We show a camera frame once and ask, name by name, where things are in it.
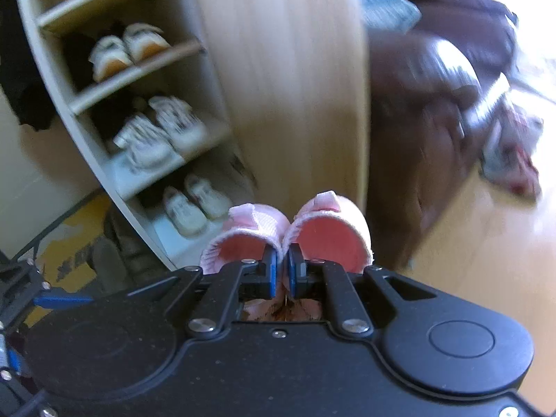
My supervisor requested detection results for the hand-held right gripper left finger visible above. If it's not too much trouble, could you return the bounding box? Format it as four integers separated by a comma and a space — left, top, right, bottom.
126, 244, 279, 340

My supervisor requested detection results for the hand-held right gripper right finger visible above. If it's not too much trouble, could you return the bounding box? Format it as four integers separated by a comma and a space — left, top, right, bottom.
288, 244, 438, 338

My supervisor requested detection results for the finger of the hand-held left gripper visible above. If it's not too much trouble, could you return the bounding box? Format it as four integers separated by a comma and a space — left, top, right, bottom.
0, 260, 95, 329
0, 342, 45, 417

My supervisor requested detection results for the pink knit shoe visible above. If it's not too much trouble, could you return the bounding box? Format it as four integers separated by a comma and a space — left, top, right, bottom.
200, 203, 290, 291
282, 190, 375, 291

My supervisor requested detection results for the wooden shoe cabinet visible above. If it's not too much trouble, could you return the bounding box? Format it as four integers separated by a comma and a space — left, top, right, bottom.
13, 0, 371, 271

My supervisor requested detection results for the white shoe with black mark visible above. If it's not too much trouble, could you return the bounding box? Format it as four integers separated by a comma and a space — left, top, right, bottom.
89, 35, 133, 83
122, 23, 171, 64

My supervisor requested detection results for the yellow printed sheet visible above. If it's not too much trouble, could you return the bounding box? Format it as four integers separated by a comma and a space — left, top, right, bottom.
25, 190, 114, 327

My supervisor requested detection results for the dark grey object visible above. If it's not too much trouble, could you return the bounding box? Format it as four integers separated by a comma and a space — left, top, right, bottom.
90, 207, 166, 297

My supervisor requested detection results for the brown leather sofa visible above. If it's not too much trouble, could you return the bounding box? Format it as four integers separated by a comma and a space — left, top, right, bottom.
365, 0, 523, 271

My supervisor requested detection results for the grey red slipper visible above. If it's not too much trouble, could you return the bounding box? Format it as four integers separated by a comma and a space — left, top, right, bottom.
480, 136, 544, 199

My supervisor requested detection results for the dark cloth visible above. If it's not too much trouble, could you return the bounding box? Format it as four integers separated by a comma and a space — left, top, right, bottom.
0, 0, 58, 132

